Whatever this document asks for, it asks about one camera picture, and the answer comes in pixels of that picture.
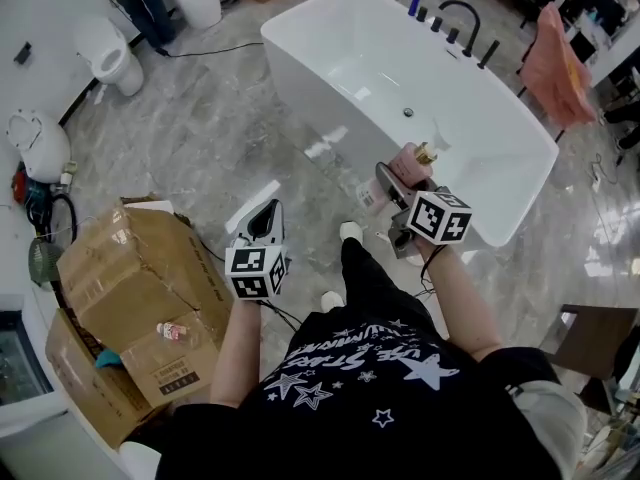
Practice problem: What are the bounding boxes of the white open-seat toilet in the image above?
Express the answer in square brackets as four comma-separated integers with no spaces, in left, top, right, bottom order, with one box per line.
[73,17,146,97]

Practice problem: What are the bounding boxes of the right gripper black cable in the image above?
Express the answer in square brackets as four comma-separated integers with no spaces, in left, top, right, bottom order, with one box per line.
[419,244,447,299]

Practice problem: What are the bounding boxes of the person's grey shoulder bag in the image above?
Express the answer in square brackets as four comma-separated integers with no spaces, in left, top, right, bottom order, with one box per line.
[504,380,590,475]

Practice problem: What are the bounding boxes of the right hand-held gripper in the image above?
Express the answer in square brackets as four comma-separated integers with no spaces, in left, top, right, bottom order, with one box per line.
[375,161,474,260]

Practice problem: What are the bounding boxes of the person's left forearm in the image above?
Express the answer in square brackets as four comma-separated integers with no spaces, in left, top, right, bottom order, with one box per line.
[209,295,262,410]

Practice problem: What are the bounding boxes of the black floor cable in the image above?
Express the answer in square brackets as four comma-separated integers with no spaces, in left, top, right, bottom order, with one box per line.
[154,41,265,60]

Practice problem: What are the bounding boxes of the small clear bottle pink label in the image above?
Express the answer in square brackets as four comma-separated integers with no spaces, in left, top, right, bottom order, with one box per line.
[155,321,191,342]

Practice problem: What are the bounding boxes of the teal power tool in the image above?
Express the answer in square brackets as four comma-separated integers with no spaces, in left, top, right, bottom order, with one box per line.
[24,177,50,220]

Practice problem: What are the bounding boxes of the brown wooden stool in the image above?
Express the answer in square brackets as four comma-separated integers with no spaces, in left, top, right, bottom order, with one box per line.
[542,304,640,380]

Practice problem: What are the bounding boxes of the labelled cardboard box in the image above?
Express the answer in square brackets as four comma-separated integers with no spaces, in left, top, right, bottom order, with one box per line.
[44,307,224,450]

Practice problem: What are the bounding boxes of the pink bottle with gold cap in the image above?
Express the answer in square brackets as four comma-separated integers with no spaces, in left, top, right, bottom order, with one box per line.
[356,140,441,210]

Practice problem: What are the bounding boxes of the glass-door cabinet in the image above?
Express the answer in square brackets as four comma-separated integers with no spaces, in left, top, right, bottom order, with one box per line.
[0,295,55,408]

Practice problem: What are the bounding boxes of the black towel rack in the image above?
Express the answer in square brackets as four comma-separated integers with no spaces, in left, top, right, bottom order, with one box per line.
[515,27,569,144]

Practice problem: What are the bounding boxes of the large taped cardboard box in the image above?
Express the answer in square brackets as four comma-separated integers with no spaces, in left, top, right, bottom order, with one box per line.
[56,196,237,349]

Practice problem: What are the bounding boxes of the black coiled cable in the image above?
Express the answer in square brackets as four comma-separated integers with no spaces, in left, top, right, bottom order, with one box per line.
[48,191,80,245]

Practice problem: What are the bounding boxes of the person's black trousers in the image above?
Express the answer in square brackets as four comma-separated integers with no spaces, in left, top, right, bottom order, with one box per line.
[339,236,442,340]

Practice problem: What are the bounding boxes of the white round appliance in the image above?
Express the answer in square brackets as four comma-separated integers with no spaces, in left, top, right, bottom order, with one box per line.
[5,109,72,182]

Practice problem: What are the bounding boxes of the white bathtub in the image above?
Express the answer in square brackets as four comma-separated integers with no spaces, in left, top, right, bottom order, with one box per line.
[259,0,560,248]

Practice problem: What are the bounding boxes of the green mesh basket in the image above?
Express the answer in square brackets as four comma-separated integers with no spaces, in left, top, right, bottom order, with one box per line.
[27,236,64,285]

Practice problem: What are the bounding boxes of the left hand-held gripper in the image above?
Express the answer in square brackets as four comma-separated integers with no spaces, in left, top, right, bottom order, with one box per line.
[224,198,292,301]

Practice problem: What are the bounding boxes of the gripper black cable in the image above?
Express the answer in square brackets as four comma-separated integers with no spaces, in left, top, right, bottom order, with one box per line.
[419,244,447,299]
[259,297,304,331]

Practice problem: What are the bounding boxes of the pink towel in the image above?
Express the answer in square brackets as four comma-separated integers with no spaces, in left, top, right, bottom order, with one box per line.
[519,1,599,130]

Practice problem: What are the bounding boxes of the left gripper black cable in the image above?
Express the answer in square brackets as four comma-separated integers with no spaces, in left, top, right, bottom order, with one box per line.
[259,297,304,331]

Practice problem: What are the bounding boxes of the white plug adapter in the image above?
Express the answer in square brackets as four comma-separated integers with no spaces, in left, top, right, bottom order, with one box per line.
[58,160,79,190]

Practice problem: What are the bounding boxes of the teal cloth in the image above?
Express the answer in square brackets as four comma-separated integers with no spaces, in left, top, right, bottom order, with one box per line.
[94,348,122,370]

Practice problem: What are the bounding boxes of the black hand shower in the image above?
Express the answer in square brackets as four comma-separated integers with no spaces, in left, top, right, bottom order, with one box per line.
[476,39,502,70]

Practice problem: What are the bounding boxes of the person's right forearm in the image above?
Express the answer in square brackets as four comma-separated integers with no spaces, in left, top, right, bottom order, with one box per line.
[417,241,504,363]

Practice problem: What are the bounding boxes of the person's black star-print shirt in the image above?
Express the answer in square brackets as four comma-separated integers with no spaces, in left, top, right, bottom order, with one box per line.
[158,310,564,480]

